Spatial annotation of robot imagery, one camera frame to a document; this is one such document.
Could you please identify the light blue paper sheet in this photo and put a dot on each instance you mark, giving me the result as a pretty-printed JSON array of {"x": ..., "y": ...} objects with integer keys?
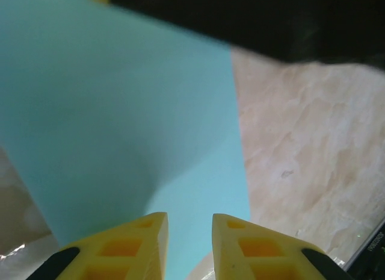
[{"x": 120, "y": 111}]

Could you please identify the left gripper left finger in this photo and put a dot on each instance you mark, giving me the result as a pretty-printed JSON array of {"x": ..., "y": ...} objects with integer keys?
[{"x": 120, "y": 253}]

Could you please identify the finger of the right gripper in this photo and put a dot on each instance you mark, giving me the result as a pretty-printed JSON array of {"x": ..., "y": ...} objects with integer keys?
[{"x": 195, "y": 12}]

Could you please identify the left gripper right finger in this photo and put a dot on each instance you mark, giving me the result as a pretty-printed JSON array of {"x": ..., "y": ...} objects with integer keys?
[{"x": 258, "y": 256}]

